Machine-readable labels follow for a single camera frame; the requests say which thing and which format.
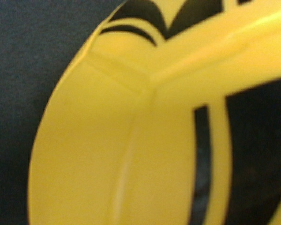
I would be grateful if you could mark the yellow black soccer ball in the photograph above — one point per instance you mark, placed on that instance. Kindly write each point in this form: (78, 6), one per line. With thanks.
(169, 114)

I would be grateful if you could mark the black tablecloth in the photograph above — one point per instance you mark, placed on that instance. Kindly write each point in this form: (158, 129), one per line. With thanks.
(38, 39)

